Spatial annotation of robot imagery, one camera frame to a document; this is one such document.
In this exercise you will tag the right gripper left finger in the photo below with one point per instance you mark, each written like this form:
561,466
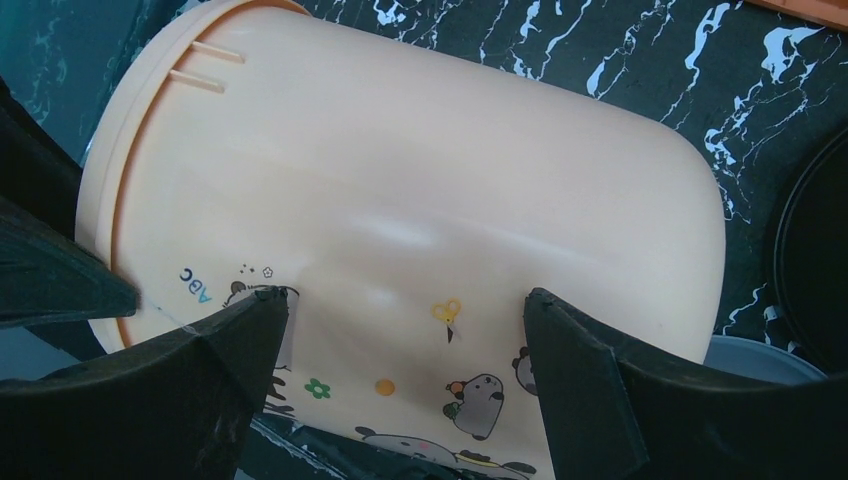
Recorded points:
177,406

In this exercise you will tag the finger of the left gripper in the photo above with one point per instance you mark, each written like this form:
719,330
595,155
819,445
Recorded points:
36,173
47,278

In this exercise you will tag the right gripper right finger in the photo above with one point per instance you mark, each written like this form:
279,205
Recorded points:
615,407

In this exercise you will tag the grey lavender plastic bucket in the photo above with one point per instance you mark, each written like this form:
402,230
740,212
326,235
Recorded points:
759,361

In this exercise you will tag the black plastic bucket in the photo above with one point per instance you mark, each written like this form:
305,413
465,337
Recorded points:
807,257

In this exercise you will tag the tan bucket with black liner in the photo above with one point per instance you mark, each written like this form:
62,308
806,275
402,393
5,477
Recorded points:
412,200

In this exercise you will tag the orange plastic tray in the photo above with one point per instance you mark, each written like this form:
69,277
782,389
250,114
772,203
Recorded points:
829,13

